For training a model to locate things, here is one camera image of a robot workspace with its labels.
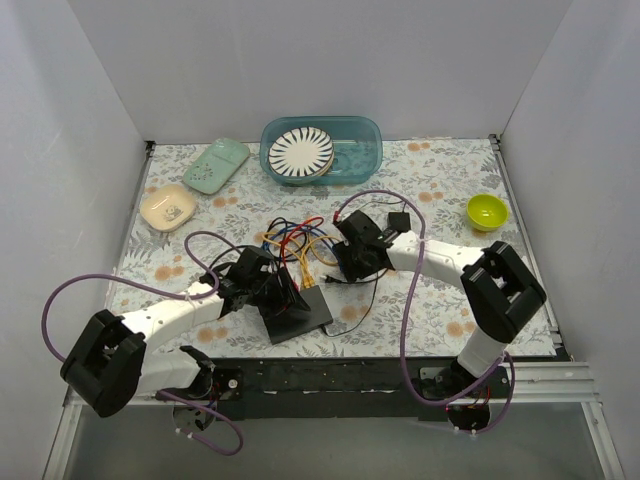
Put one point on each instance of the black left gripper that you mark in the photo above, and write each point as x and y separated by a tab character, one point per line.
279	298

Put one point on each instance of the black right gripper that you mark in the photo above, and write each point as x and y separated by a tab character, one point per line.
350	255

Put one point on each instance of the black power adapter brick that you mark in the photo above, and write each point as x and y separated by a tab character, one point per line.
399	221

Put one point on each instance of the black network switch box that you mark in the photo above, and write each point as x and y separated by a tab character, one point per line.
287	320

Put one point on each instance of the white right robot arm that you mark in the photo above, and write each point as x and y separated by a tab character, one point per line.
502	292

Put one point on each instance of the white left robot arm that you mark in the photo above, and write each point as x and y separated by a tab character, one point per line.
118	357

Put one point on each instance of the floral table mat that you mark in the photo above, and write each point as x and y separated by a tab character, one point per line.
421	317

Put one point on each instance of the teal plastic basin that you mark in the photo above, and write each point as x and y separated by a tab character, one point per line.
357	146

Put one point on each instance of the beige square panda dish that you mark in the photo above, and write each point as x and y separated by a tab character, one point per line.
167	208

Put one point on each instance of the green rectangular ceramic dish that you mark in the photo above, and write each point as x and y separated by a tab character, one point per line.
216	165

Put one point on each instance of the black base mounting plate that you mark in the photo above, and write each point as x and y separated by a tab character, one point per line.
340	387

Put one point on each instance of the blue striped white plate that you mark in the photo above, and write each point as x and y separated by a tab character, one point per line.
301	153

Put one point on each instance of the lime green bowl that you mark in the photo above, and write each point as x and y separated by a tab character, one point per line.
486	212

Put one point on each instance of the aluminium frame rail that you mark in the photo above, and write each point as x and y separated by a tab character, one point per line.
538	381

